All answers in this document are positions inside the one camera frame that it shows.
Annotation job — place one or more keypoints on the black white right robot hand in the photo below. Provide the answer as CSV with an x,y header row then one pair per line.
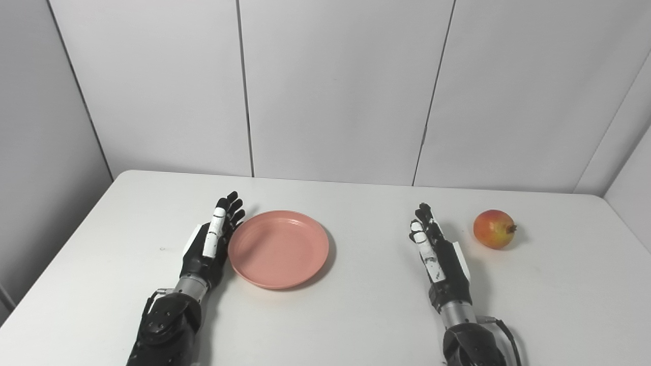
x,y
452,279

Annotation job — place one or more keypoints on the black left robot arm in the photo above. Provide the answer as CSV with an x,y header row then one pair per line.
x,y
168,325

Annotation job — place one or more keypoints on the pink round plate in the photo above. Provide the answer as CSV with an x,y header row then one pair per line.
x,y
277,249

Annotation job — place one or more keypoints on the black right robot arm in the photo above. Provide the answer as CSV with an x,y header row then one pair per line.
x,y
473,345

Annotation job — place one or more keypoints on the red yellow pomegranate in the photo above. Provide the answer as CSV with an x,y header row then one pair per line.
x,y
491,229

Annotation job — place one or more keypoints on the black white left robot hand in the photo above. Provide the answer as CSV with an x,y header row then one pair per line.
x,y
198,262

